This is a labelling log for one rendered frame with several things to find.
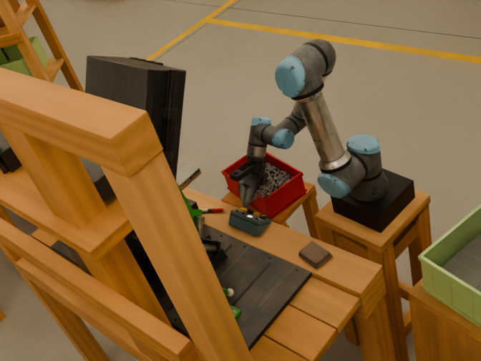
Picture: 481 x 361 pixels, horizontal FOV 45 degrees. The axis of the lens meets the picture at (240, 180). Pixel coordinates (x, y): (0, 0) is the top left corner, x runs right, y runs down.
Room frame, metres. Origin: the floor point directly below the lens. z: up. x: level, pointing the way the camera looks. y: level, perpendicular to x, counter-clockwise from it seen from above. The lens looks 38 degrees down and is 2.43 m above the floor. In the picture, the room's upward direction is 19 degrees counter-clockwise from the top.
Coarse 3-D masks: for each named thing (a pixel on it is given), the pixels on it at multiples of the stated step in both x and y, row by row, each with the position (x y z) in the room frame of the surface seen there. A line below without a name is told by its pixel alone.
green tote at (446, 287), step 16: (480, 208) 1.34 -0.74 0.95; (464, 224) 1.30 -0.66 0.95; (480, 224) 1.34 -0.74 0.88; (448, 240) 1.27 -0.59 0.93; (464, 240) 1.30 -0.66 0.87; (432, 256) 1.24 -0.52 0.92; (448, 256) 1.27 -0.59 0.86; (432, 272) 1.18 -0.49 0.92; (448, 272) 1.13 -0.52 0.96; (432, 288) 1.18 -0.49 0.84; (448, 288) 1.12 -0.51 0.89; (464, 288) 1.06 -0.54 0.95; (448, 304) 1.12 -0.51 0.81; (464, 304) 1.07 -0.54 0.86; (480, 304) 1.01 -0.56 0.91; (480, 320) 1.01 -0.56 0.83
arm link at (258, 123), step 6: (252, 120) 1.90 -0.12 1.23; (258, 120) 1.87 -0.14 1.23; (264, 120) 1.86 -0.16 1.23; (270, 120) 1.88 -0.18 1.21; (252, 126) 1.88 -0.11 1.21; (258, 126) 1.86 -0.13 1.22; (264, 126) 1.85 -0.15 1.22; (252, 132) 1.87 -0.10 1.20; (258, 132) 1.84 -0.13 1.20; (252, 138) 1.85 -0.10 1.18; (258, 138) 1.83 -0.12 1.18; (252, 144) 1.84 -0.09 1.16; (258, 144) 1.83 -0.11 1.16; (264, 144) 1.84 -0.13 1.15
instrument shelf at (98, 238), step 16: (0, 176) 1.57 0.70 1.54; (16, 176) 1.54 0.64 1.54; (0, 192) 1.48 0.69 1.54; (16, 192) 1.45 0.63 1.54; (32, 192) 1.42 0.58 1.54; (16, 208) 1.37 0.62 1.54; (32, 208) 1.34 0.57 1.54; (48, 208) 1.31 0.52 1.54; (112, 208) 1.22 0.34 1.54; (48, 224) 1.24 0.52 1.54; (64, 224) 1.22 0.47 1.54; (96, 224) 1.18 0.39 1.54; (112, 224) 1.15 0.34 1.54; (128, 224) 1.15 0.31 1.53; (64, 240) 1.18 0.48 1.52; (80, 240) 1.14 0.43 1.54; (96, 240) 1.12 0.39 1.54; (112, 240) 1.12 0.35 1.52; (96, 256) 1.08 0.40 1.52
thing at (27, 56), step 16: (0, 0) 4.03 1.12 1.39; (16, 0) 4.49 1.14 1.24; (32, 0) 4.45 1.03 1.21; (0, 16) 4.16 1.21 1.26; (16, 16) 4.27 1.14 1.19; (0, 32) 4.07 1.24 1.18; (16, 32) 4.02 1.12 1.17; (48, 32) 4.45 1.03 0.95; (0, 48) 4.03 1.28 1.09; (16, 48) 4.52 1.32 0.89; (32, 48) 4.08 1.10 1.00; (0, 64) 4.56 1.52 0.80; (16, 64) 4.10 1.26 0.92; (32, 64) 4.04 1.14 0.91; (48, 64) 4.41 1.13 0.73; (64, 64) 4.45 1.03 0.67; (48, 80) 4.06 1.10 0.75
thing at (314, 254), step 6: (306, 246) 1.45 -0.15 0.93; (312, 246) 1.45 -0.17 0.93; (318, 246) 1.44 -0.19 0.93; (300, 252) 1.44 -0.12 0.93; (306, 252) 1.43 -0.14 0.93; (312, 252) 1.42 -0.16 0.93; (318, 252) 1.41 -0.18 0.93; (324, 252) 1.40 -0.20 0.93; (306, 258) 1.41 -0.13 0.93; (312, 258) 1.39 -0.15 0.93; (318, 258) 1.38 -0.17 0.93; (324, 258) 1.38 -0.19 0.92; (330, 258) 1.39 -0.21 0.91; (312, 264) 1.38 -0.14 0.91; (318, 264) 1.37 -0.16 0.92
